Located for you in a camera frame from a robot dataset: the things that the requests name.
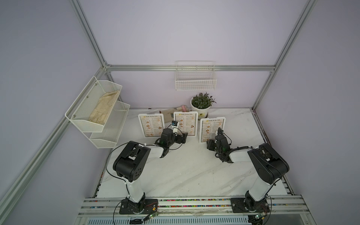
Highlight dim sum menu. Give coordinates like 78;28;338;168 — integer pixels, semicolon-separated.
175;113;197;137
140;115;164;137
201;118;225;143

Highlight white acrylic menu holder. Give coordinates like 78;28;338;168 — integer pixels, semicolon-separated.
137;113;167;139
172;111;199;138
199;116;227;144

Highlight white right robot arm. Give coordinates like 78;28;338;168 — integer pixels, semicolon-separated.
206;133;290;212

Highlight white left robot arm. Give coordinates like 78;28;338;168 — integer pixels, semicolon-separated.
112;128;188;215

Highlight beige oven mitt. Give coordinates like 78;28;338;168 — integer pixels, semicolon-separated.
159;108;176;123

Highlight purple silicone spatula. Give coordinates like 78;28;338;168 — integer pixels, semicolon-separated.
176;105;188;112

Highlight potted green plant white pot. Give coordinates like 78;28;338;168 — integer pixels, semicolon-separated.
190;92;216;120

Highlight beige cloth in shelf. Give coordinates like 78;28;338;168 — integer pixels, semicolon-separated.
88;91;120;125

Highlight white two-tier mesh shelf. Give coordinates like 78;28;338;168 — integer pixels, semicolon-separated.
65;77;130;149

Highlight white wire wall basket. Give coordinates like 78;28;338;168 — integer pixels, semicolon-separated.
175;61;217;91

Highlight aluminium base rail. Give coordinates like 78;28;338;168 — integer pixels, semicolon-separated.
75;195;316;225

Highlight aluminium frame profiles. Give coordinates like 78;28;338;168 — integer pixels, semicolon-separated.
1;1;317;223

